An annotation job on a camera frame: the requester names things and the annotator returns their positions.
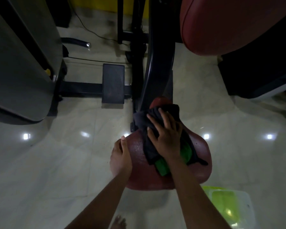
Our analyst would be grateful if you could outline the person's left hand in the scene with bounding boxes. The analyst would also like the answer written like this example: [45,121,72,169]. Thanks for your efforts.
[109,135,133,178]

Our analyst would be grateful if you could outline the person's right hand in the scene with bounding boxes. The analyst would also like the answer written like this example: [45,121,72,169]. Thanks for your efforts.
[146,108,184,161]

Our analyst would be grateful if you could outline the dark grey green cloth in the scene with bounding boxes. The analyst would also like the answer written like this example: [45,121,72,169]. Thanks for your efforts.
[133,104,208,177]

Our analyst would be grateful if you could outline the person's left forearm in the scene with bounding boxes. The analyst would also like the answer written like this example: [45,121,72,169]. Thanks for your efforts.
[64,173,132,229]

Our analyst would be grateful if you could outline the person's right forearm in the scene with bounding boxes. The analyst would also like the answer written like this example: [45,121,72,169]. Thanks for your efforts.
[167,155,232,229]

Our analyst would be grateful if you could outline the person's bare foot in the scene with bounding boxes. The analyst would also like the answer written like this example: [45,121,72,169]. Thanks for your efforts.
[112,216,127,229]

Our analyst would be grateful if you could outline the yellow green bucket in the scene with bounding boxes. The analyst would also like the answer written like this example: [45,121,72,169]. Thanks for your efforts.
[201,186,255,229]

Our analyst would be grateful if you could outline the black weight stack tower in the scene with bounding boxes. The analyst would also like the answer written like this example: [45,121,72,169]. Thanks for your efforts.
[218,21,286,101]

